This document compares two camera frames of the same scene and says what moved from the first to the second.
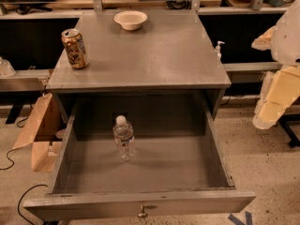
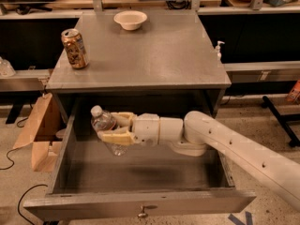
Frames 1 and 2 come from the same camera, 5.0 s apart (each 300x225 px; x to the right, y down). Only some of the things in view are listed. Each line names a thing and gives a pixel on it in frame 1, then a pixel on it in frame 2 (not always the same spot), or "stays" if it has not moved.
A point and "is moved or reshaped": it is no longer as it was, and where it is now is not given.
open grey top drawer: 179,164 stays
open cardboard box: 40,130 stays
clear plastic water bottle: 124,138 is moved or reshaped
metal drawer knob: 142,215 stays
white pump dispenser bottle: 217,49 stays
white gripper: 287,37 to 145,129
